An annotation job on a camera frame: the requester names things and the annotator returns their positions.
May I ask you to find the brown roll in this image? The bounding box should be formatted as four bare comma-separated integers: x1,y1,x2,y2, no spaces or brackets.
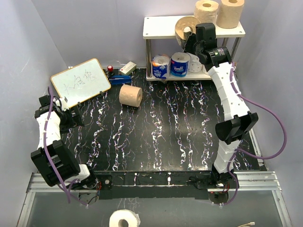
119,85,143,107
216,0,245,29
175,16,200,46
194,0,219,23

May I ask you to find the blue Tempo roll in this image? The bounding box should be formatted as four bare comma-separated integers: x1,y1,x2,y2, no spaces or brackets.
170,52,190,78

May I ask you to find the white patterned paper roll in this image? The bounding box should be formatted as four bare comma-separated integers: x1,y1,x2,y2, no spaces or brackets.
188,53,203,73

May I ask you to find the brown roll front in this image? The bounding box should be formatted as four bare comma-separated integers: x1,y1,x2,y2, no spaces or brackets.
216,0,245,29
194,0,219,23

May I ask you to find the light blue roll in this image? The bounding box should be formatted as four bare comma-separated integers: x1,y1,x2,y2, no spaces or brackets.
151,55,170,80

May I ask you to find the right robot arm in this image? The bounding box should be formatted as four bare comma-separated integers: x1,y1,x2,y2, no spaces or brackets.
182,23,258,188

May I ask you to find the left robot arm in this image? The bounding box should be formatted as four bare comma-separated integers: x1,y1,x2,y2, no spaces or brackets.
31,95,98,189

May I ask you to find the white two-tier shelf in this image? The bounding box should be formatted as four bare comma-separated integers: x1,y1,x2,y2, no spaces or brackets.
143,16,246,81

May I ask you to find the white green small box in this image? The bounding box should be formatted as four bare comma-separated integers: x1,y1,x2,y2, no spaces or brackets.
118,61,137,76

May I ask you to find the blue stapler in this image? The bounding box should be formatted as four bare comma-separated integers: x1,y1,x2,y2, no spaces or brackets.
109,75,132,85

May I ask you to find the red emergency stop button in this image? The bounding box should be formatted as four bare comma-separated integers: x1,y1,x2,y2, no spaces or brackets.
107,65,114,73

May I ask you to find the white roll on floor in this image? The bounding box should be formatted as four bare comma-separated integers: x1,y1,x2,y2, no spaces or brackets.
109,209,141,227

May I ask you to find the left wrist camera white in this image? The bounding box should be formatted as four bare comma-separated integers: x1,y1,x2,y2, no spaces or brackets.
55,97,69,112

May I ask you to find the small whiteboard wooden frame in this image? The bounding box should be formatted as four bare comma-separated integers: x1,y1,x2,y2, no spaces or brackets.
51,58,111,107

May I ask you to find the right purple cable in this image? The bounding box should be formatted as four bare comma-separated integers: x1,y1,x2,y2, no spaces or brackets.
222,61,288,206

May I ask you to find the purple cable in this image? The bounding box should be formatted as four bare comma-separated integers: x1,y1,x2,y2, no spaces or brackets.
44,86,89,206
222,61,288,206

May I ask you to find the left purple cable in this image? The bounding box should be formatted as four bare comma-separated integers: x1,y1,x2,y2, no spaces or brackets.
44,86,89,206

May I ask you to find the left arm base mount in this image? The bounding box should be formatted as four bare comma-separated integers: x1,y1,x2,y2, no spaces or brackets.
78,170,113,196

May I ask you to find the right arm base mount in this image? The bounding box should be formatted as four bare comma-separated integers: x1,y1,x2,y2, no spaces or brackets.
186,172,239,192

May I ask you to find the aluminium rail frame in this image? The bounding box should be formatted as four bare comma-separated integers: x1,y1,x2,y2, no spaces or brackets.
18,66,293,227

